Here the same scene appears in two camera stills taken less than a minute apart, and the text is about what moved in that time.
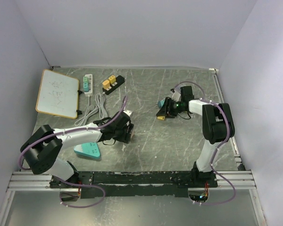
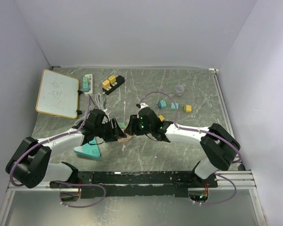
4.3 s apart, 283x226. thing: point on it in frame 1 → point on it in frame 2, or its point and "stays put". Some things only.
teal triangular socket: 90,149 stays put
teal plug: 160,103 stays put
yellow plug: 161,117 stays put
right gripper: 166,110 → 131,129
